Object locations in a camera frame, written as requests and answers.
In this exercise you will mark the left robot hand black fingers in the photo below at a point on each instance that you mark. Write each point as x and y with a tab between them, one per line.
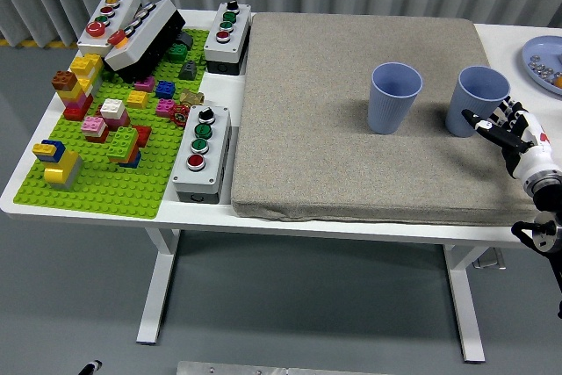
91	367

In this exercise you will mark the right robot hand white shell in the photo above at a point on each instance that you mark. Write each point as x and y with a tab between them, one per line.
533	142

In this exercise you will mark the blue ribbed plastic cup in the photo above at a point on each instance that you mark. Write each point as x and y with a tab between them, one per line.
388	116
461	103

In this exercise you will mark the small orange ball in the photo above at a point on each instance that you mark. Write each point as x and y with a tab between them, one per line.
559	81

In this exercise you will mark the white table leg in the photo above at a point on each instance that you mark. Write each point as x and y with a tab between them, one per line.
153	296
465	313

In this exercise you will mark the blue plate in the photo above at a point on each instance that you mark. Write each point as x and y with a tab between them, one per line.
544	48

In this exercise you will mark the grey metal plate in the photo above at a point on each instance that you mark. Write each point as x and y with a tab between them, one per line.
263	368

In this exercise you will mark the green brick baseplate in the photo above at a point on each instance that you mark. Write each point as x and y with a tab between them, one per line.
110	190

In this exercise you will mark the blue yellow grey brick stack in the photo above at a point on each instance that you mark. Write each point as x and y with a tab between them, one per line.
61	168

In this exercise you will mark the grey-brown cushion mat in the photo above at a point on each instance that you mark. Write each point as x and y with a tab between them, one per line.
316	129

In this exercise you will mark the green orange blue brick stack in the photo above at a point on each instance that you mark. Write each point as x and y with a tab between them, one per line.
123	142

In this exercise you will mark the red toy brick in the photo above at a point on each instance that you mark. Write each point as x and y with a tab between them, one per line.
145	135

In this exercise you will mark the pink white red brick stack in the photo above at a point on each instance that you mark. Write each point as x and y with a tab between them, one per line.
93	125

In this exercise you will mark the brown yellow red brick tower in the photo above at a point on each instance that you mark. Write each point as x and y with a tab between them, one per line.
72	98

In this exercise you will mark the magenta toy brick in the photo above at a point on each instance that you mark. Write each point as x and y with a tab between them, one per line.
145	84
164	107

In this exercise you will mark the yellow toy brick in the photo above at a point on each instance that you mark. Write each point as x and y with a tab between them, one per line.
137	99

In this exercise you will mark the blue toy brick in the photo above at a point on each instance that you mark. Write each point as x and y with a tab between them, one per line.
166	89

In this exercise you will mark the yellow white brick stack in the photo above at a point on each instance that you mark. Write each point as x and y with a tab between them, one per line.
85	63

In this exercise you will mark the dark green toy brick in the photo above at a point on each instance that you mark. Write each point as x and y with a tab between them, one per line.
177	53

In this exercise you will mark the white five-button control box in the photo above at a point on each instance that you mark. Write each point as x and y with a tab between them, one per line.
88	41

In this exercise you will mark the long white black button box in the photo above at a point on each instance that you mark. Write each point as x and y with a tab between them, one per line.
145	37

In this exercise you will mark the dark grey slope brick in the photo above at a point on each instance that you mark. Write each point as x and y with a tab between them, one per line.
185	40

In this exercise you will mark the grey metal bracket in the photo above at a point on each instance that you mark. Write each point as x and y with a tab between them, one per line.
489	261

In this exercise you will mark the grey four-button switch box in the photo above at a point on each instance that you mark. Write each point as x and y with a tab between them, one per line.
211	173

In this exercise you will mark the grey three-button switch box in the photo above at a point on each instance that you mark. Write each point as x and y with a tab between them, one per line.
215	48

